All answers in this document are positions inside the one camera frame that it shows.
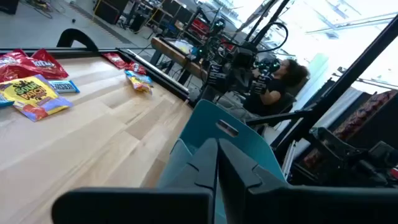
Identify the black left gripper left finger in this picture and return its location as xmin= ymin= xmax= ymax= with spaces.
xmin=51 ymin=138 xmax=218 ymax=224

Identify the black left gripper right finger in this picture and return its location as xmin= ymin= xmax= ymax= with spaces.
xmin=218 ymin=138 xmax=398 ymax=224

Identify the yellow Sour Patch candy bag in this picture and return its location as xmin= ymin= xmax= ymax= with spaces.
xmin=0 ymin=73 xmax=75 ymax=123
xmin=124 ymin=70 xmax=154 ymax=95

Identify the red Skittles candy bag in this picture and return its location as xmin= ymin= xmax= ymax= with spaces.
xmin=0 ymin=49 xmax=41 ymax=83
xmin=29 ymin=49 xmax=70 ymax=80
xmin=126 ymin=61 xmax=147 ymax=76
xmin=101 ymin=52 xmax=130 ymax=70

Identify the white blue Hershey's candy bar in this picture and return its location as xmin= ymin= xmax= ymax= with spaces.
xmin=0 ymin=93 xmax=16 ymax=109
xmin=48 ymin=79 xmax=81 ymax=95

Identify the teal plastic bin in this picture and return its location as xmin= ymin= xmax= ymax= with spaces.
xmin=157 ymin=99 xmax=287 ymax=224

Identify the person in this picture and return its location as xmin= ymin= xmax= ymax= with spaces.
xmin=242 ymin=58 xmax=312 ymax=121

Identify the wooden background table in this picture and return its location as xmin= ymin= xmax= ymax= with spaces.
xmin=150 ymin=37 xmax=208 ymax=80

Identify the red storage crate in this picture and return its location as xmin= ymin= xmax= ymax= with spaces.
xmin=189 ymin=17 xmax=212 ymax=40

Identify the black background cabinet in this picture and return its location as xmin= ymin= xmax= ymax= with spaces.
xmin=93 ymin=0 xmax=129 ymax=26

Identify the black background box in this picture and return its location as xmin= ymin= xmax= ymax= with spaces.
xmin=0 ymin=0 xmax=19 ymax=15

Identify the black background cable loop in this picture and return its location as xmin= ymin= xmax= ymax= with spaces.
xmin=257 ymin=21 xmax=290 ymax=54

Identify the black arched frame bracket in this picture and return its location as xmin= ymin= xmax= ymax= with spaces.
xmin=55 ymin=27 xmax=100 ymax=52

